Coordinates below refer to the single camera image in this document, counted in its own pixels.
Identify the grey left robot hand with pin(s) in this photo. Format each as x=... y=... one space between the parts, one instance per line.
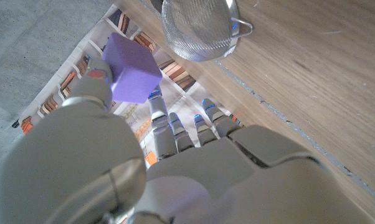
x=206 y=183

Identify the purple magnetic cube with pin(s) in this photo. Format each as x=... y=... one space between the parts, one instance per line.
x=131 y=68

